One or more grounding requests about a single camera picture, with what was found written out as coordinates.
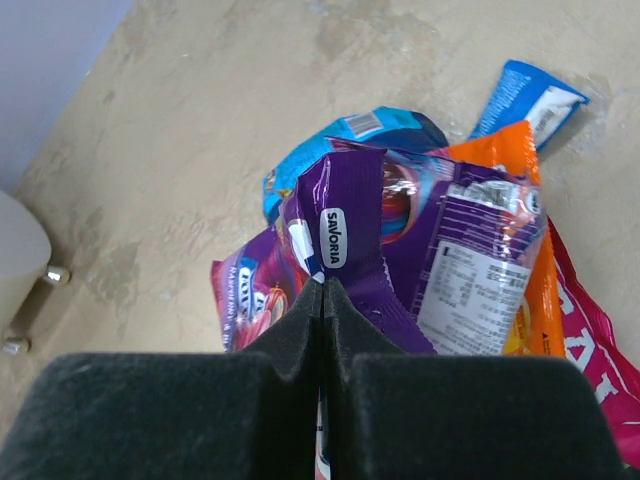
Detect orange Fox's fruits candy bag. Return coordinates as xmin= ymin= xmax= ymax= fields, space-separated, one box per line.
xmin=442 ymin=120 xmax=565 ymax=358

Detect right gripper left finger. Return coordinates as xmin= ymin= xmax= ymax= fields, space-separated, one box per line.
xmin=1 ymin=282 xmax=322 ymax=479

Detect blue gummy candy bag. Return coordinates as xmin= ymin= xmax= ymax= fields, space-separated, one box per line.
xmin=262 ymin=106 xmax=449 ymax=224

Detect blue snack bar wrapper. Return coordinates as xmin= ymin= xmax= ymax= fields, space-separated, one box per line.
xmin=469 ymin=59 xmax=590 ymax=151

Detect purple snack packet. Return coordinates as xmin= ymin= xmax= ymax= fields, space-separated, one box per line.
xmin=211 ymin=150 xmax=437 ymax=479

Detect red chips bag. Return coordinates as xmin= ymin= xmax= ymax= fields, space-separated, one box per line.
xmin=549 ymin=225 xmax=639 ymax=469

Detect red orange snack packet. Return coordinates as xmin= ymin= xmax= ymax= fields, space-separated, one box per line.
xmin=313 ymin=148 xmax=545 ymax=356

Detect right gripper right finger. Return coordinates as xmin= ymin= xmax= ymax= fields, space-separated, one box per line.
xmin=324 ymin=280 xmax=625 ymax=479

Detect white cylindrical box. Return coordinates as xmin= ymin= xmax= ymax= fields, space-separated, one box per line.
xmin=0 ymin=191 xmax=71 ymax=355

